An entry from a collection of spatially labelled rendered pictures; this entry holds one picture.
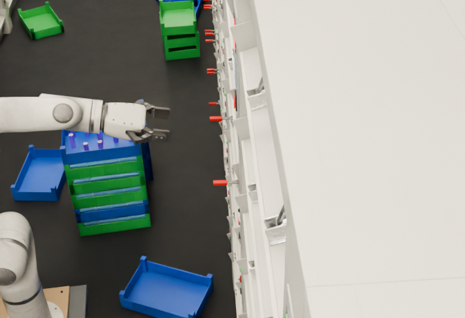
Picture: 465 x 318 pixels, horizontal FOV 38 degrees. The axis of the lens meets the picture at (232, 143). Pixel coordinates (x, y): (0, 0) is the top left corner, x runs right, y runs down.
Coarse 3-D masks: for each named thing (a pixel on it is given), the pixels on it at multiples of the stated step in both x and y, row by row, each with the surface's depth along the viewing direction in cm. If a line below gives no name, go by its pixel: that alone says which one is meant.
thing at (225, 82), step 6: (228, 78) 200; (228, 84) 202; (228, 90) 203; (228, 96) 202; (228, 102) 200; (228, 108) 198; (234, 132) 189; (234, 138) 186; (234, 144) 184; (234, 150) 183; (234, 156) 181; (234, 162) 179; (234, 228) 154
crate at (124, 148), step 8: (64, 136) 273; (80, 136) 274; (88, 136) 274; (96, 136) 274; (104, 136) 274; (64, 144) 270; (80, 144) 270; (88, 144) 270; (96, 144) 270; (104, 144) 270; (112, 144) 270; (120, 144) 270; (128, 144) 270; (136, 144) 261; (64, 152) 258; (72, 152) 267; (80, 152) 259; (88, 152) 260; (96, 152) 260; (104, 152) 261; (112, 152) 262; (120, 152) 262; (128, 152) 263; (136, 152) 264; (64, 160) 260; (72, 160) 261; (80, 160) 261; (88, 160) 262; (96, 160) 263
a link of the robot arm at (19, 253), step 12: (0, 240) 184; (12, 240) 190; (0, 252) 183; (12, 252) 186; (24, 252) 190; (0, 264) 184; (12, 264) 185; (24, 264) 189; (0, 276) 185; (12, 276) 186
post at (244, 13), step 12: (240, 0) 108; (240, 12) 109; (240, 60) 115; (240, 72) 116; (240, 84) 118; (240, 96) 119; (240, 108) 121; (240, 156) 132; (240, 168) 135; (240, 180) 138; (240, 192) 141
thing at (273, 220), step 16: (240, 32) 111; (240, 48) 113; (256, 48) 112; (256, 64) 109; (256, 80) 106; (256, 96) 99; (256, 112) 100; (256, 128) 97; (256, 144) 94; (272, 144) 93; (256, 160) 92; (272, 160) 90; (256, 176) 89; (272, 176) 88; (272, 192) 86; (272, 208) 84; (272, 224) 80; (272, 240) 79; (272, 256) 78; (272, 272) 76; (272, 288) 75; (272, 304) 73
